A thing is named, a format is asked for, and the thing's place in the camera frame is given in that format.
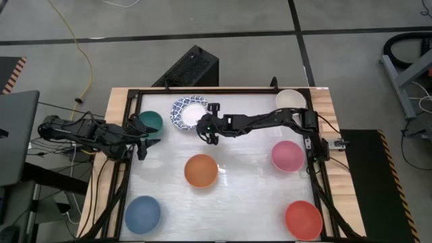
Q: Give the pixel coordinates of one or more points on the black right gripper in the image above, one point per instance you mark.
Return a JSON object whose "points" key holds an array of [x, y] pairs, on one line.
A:
{"points": [[214, 126]]}

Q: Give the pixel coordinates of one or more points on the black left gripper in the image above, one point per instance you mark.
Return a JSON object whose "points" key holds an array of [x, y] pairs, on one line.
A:
{"points": [[135, 138]]}

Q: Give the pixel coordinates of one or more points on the green bowl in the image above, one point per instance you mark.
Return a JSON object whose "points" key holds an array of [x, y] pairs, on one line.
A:
{"points": [[154, 118]]}

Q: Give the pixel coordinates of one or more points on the blue patterned white plate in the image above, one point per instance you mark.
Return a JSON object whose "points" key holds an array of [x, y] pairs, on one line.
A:
{"points": [[187, 113]]}

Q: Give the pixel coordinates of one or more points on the blue bowl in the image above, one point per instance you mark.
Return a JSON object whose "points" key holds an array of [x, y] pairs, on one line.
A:
{"points": [[142, 215]]}

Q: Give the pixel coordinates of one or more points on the white bowl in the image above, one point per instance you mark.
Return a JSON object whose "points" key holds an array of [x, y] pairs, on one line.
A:
{"points": [[290, 98]]}

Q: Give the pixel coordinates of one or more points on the red bowl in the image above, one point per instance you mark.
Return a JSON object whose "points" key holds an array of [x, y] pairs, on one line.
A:
{"points": [[303, 220]]}

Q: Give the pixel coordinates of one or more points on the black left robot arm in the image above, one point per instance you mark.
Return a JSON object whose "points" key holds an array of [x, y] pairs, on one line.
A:
{"points": [[87, 133]]}

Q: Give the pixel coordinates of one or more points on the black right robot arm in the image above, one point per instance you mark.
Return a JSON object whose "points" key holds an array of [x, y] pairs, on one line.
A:
{"points": [[270, 118]]}

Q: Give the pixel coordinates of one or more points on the orange bowl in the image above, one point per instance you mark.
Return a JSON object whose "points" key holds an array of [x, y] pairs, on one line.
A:
{"points": [[200, 170]]}

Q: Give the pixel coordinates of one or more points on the black computer tower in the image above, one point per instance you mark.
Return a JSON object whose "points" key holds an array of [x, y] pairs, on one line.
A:
{"points": [[190, 69]]}

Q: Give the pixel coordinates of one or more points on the pink bowl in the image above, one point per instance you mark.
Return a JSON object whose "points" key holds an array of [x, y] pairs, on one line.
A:
{"points": [[288, 156]]}

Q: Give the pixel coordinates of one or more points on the black mat with striped edge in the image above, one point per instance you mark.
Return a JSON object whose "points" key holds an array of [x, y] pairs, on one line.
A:
{"points": [[374, 189], [10, 71]]}

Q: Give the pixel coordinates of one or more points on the grey metal stand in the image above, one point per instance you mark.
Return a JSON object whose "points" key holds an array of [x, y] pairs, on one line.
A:
{"points": [[400, 77]]}

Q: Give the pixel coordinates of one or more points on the black metal table frame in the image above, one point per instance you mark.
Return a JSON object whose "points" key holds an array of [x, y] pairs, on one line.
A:
{"points": [[236, 91]]}

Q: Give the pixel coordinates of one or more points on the silver metal bracket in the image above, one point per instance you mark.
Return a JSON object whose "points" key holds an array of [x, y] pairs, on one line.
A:
{"points": [[339, 143]]}

